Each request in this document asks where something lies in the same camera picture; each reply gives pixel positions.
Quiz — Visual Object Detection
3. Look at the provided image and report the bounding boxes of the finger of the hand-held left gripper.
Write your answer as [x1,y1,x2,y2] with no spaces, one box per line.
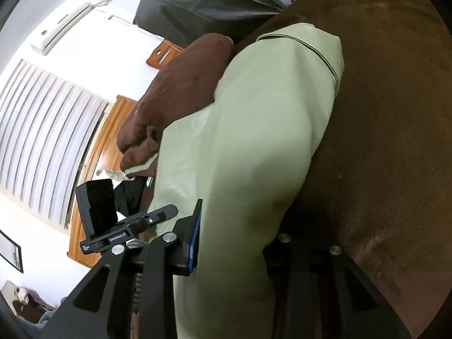
[146,204,178,227]

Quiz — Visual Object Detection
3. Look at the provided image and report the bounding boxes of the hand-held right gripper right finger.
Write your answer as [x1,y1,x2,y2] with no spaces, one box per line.
[263,233,412,339]

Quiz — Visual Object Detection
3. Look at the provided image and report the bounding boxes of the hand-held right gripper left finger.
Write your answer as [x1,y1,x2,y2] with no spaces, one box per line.
[42,199,204,339]

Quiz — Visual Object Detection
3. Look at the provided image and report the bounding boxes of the light green jacket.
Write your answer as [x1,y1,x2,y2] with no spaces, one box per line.
[139,23,345,339]

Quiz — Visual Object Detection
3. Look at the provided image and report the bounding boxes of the person's left forearm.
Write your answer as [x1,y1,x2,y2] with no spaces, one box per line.
[35,295,68,327]

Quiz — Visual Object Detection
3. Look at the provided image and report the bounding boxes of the black garment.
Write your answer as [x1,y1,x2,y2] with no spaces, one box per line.
[113,176,148,221]

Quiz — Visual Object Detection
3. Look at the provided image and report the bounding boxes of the white patterned pillow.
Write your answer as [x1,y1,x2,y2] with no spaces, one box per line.
[93,167,128,181]

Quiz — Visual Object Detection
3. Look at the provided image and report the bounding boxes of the wooden headboard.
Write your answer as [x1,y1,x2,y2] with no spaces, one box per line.
[66,95,142,273]

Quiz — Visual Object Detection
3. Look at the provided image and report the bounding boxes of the white slatted blinds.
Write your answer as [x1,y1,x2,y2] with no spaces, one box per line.
[0,58,111,231]

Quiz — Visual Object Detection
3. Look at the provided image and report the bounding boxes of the black white shoe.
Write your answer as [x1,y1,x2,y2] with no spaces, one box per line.
[12,285,32,305]

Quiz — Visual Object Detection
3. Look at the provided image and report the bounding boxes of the folded brown blanket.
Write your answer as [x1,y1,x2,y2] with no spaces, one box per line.
[116,32,236,179]

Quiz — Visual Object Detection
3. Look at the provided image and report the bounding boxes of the wooden chair back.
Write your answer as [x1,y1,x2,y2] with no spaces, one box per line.
[145,39,185,70]

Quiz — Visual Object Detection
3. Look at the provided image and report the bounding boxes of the white air conditioner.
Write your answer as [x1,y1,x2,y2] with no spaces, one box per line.
[30,0,114,56]

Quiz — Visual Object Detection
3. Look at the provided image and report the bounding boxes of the dark grey cloth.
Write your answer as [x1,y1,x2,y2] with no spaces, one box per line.
[133,0,301,49]

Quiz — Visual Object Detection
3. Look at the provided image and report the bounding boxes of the black picture frame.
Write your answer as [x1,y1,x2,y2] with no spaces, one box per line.
[0,229,25,274]

